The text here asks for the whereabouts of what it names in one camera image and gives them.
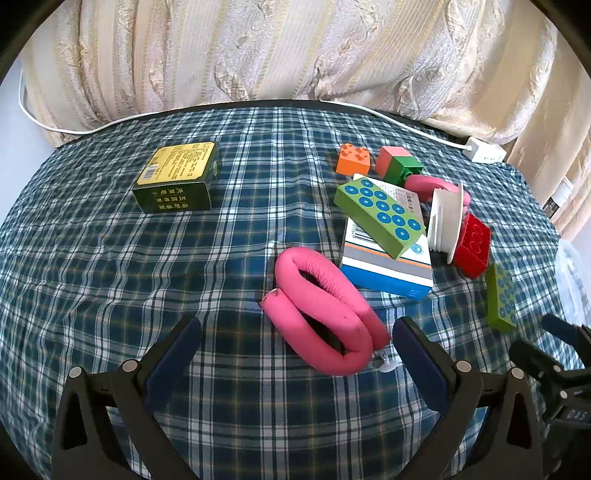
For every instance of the small pink foam curler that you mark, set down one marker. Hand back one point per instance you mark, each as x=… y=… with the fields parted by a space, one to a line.
x=422 y=183

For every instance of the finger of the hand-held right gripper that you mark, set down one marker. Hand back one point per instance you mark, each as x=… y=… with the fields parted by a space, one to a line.
x=570 y=332
x=535 y=360

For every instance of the white power strip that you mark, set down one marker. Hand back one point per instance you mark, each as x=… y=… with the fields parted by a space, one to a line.
x=485 y=151

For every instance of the red toy brick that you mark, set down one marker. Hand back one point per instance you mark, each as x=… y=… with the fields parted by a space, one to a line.
x=473 y=244

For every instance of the pink toy brick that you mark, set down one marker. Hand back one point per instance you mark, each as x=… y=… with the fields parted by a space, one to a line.
x=390 y=159

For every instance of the blue plaid tablecloth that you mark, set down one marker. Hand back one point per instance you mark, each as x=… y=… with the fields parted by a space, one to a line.
x=231 y=230

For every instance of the large green dotted brick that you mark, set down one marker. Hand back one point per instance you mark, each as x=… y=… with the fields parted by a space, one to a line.
x=378 y=212

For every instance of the dark green yellow-label box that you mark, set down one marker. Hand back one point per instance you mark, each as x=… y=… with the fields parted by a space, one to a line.
x=180 y=166

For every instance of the white and blue box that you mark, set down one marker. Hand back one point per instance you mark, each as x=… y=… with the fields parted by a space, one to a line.
x=383 y=272

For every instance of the green toy brick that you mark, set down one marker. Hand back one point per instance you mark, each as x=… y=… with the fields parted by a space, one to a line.
x=406 y=168

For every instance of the white plastic cup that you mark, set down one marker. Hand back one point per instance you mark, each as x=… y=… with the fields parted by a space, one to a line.
x=445 y=221

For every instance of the small green dotted brick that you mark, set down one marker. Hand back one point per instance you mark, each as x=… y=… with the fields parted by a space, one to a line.
x=501 y=300

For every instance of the large pink foam curler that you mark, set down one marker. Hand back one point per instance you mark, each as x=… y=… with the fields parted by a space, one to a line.
x=295 y=263

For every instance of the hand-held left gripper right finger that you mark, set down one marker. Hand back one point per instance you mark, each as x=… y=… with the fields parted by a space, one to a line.
x=422 y=364

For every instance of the cream patterned curtain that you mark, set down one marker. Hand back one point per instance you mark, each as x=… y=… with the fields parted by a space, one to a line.
x=277 y=46

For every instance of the small white plastic piece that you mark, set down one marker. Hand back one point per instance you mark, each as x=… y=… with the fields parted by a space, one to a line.
x=385 y=366

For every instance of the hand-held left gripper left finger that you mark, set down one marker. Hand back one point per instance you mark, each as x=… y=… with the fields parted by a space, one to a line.
x=173 y=353

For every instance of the clear plastic container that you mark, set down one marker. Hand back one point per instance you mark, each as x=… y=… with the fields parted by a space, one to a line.
x=575 y=277

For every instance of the orange toy brick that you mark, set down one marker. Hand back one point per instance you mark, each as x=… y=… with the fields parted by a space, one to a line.
x=353 y=162

